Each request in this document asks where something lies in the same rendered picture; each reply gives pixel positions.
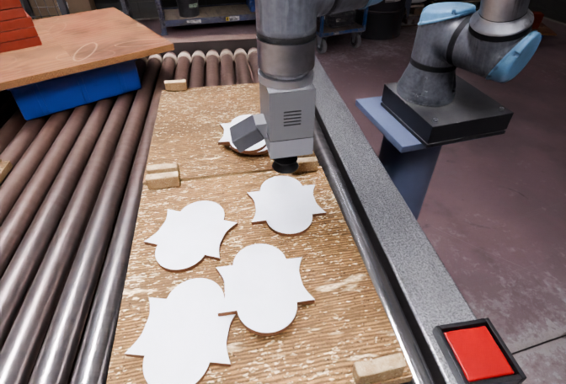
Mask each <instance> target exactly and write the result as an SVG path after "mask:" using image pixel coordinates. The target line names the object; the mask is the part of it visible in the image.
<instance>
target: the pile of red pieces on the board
mask: <svg viewBox="0 0 566 384"><path fill-rule="evenodd" d="M38 45H42V43H41V40H40V37H39V36H38V34H37V31H36V29H35V25H34V23H33V21H32V18H31V17H30V16H29V15H28V14H27V13H26V12H25V11H24V8H23V7H22V5H21V2H20V1H19V0H0V53H2V52H6V51H15V50H19V49H23V48H29V47H33V46H38Z"/></svg>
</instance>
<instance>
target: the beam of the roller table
mask: <svg viewBox="0 0 566 384"><path fill-rule="evenodd" d="M313 71H314V73H313V81H312V84H313V85H314V87H315V88H316V103H315V116H316V118H317V121H318V123H319V125H320V127H321V130H322V132H323V134H324V137H325V139H326V141H327V143H328V146H329V148H330V150H331V152H332V154H333V156H334V159H335V161H336V163H337V165H338V167H339V171H340V172H341V174H342V176H343V179H344V181H345V183H346V185H347V188H348V190H349V192H350V195H351V197H352V199H353V201H354V202H355V206H356V208H357V210H358V212H359V214H360V217H361V219H362V221H363V223H364V225H365V227H366V230H367V232H368V234H369V236H370V239H371V241H372V243H373V246H374V248H375V250H376V253H377V255H378V257H379V259H380V260H381V263H382V266H383V268H384V270H385V272H386V274H387V277H388V279H389V281H390V283H391V285H392V288H393V290H394V292H395V294H396V297H397V299H398V301H399V304H400V306H401V308H402V309H403V313H404V315H405V317H406V318H407V321H408V324H409V326H410V328H411V330H412V332H413V334H414V337H415V339H416V341H417V343H418V346H419V348H420V350H421V352H422V355H423V356H424V359H425V362H426V364H427V366H428V367H429V370H430V373H431V375H432V376H433V379H434V381H435V384H457V381H456V379H455V377H454V376H453V374H452V372H451V369H450V367H449V365H448V364H447V362H446V359H445V357H444V355H443V354H442V352H441V349H440V347H439V345H438V344H437V342H436V340H435V337H434V335H433V333H432V331H433V329H434V327H435V326H438V325H439V326H440V325H443V324H449V323H459V322H465V321H470V320H476V319H477V318H476V316H475V315H474V313H473V311H472V309H471V308H470V306H469V305H468V304H467V301H466V300H465V298H464V297H463V295H462V293H461V292H460V290H459V289H458V287H457V285H456V283H455V282H454V280H453V279H452V277H451V276H450V274H449V272H448V271H447V269H446V267H445V265H444V264H443V263H442V261H441V259H440V257H439V256H438V254H437V252H436V251H435V250H434V248H433V246H432V245H431V243H430V241H429V239H428V238H427V237H426V235H425V233H424V231H423V230H422V228H421V226H420V225H419V223H418V222H417V220H416V219H415V217H414V215H413V213H412V212H411V210H410V209H409V208H408V205H407V204H406V202H405V200H404V199H403V197H402V196H401V194H400V193H399V191H398V189H397V187H396V186H395V184H394V182H393V181H392V179H391V178H390V176H389V175H388V173H387V171H386V169H385V168H384V167H383V165H382V163H381V161H380V160H379V158H378V156H377V155H376V153H375V152H374V150H373V149H372V147H371V145H370V143H369V141H368V140H367V139H366V137H365V135H364V134H363V132H362V130H361V129H360V127H359V126H358V124H357V123H356V121H355V119H354V117H353V115H352V114H351V113H350V111H349V109H348V108H347V106H346V104H345V103H344V101H343V99H342V98H341V97H340V95H339V93H338V91H337V89H336V88H335V86H334V85H333V83H332V82H331V80H330V78H329V77H328V75H327V73H326V72H325V71H324V69H323V67H322V65H321V64H320V62H319V60H318V59H317V57H316V56H315V61H314V67H313Z"/></svg>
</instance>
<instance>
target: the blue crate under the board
mask: <svg viewBox="0 0 566 384"><path fill-rule="evenodd" d="M135 61H137V59H134V60H130V61H123V62H120V63H116V64H113V65H108V66H105V67H99V68H95V69H91V70H87V71H84V72H77V73H73V74H70V75H66V76H62V77H56V78H52V79H49V80H45V81H41V82H37V83H31V84H27V85H24V86H20V87H16V88H10V89H7V90H8V91H10V92H11V94H12V95H13V98H14V100H15V102H16V104H17V105H18V107H19V109H20V111H21V113H22V115H23V117H24V119H25V120H32V119H36V118H39V117H42V116H45V115H51V114H54V113H57V112H60V111H63V110H66V109H72V108H75V107H78V106H81V105H85V104H90V103H93V102H96V101H100V100H102V99H107V98H111V97H114V96H117V95H121V94H123V93H129V92H132V91H136V90H138V89H141V88H142V85H141V81H140V78H139V75H138V71H137V68H136V62H135Z"/></svg>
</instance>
